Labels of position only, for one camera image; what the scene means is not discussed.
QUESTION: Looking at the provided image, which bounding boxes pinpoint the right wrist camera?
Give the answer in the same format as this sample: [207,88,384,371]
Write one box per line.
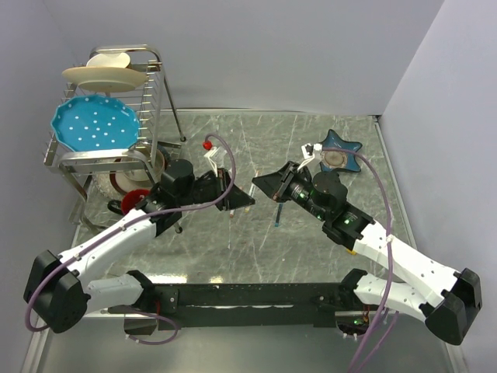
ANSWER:
[297,143,322,171]

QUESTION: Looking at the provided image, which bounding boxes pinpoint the blue pen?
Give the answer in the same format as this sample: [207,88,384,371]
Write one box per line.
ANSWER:
[274,203,283,227]

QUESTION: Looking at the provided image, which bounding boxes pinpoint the blue star-shaped dish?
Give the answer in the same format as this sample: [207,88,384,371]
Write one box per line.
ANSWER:
[320,129,363,173]

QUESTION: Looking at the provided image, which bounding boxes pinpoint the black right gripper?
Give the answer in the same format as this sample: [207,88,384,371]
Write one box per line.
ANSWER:
[252,161,328,221]

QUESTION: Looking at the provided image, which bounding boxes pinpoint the metal dish rack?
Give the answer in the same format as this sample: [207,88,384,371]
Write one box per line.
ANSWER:
[43,44,186,235]

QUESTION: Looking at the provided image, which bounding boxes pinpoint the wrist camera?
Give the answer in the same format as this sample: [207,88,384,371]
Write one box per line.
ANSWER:
[203,141,227,175]
[297,143,322,171]

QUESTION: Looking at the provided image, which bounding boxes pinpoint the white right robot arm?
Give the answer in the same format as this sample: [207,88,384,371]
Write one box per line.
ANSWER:
[252,162,482,346]

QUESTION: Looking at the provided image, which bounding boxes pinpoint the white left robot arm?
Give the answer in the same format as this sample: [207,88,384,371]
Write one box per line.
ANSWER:
[23,159,255,333]

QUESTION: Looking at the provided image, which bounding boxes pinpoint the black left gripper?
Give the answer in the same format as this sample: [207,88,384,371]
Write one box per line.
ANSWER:
[177,167,255,211]

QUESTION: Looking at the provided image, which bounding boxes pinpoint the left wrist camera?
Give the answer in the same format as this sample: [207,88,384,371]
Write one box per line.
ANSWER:
[203,141,227,175]

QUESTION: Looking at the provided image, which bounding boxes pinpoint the red mug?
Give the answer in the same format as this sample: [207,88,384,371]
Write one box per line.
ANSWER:
[107,189,149,216]

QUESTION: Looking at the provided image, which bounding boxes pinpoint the small cream plate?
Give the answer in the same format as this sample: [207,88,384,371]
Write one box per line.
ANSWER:
[86,52,130,68]

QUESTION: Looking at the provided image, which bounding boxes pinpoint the large cream plate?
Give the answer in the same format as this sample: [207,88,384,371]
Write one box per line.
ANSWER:
[61,66,148,92]

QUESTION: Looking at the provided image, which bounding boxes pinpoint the white bowl brown rim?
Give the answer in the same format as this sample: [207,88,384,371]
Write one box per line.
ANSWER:
[109,150,168,195]

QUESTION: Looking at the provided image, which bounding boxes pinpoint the blue polka dot plate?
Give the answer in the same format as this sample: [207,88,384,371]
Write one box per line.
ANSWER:
[50,95,140,152]

